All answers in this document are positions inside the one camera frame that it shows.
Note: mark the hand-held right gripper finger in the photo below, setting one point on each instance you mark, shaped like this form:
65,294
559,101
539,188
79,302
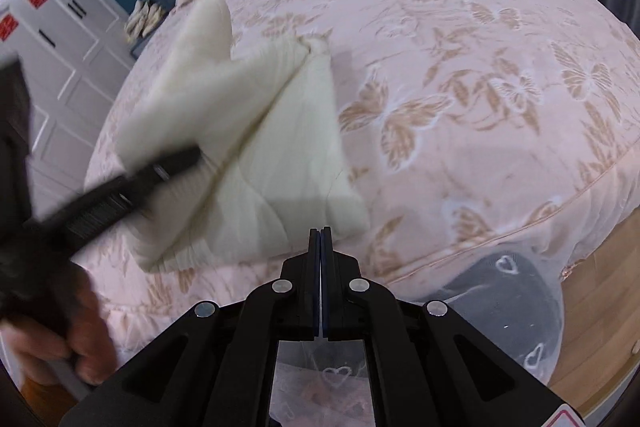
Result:
314,267
326,267

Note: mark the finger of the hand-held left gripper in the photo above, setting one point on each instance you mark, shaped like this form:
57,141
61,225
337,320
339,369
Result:
150,187

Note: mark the cream quilted jacket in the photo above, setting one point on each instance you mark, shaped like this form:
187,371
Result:
280,132

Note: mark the pile of cream clothes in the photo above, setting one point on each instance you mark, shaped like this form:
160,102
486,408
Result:
145,19

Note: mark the person's left hand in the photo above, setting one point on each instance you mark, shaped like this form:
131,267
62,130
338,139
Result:
85,342

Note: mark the white wardrobe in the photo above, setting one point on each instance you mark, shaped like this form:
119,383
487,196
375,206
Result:
65,72

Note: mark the white lace bed skirt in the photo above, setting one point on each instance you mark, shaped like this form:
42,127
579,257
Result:
500,302

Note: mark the bed with pink bedspread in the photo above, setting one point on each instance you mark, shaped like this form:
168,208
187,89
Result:
475,57

